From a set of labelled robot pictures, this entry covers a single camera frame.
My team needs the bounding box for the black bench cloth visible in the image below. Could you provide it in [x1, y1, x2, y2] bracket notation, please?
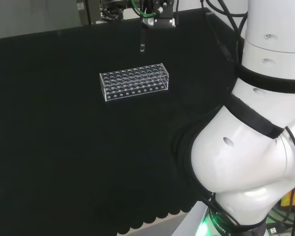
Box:
[0, 7, 246, 236]

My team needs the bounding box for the grey metal panel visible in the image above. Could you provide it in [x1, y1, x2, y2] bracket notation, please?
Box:
[76, 0, 102, 26]

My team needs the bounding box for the clear plastic test tube rack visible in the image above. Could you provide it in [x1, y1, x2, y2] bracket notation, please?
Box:
[99, 62, 169, 103]

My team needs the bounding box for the green cable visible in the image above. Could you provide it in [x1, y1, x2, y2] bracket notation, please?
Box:
[130, 0, 163, 19]

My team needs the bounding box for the clear glass test tube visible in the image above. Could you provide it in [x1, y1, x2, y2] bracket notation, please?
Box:
[139, 26, 147, 53]

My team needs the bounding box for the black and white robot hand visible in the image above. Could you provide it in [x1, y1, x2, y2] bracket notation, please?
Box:
[141, 0, 177, 29]

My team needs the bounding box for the black cable bundle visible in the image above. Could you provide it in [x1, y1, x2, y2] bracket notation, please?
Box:
[199, 0, 248, 65]

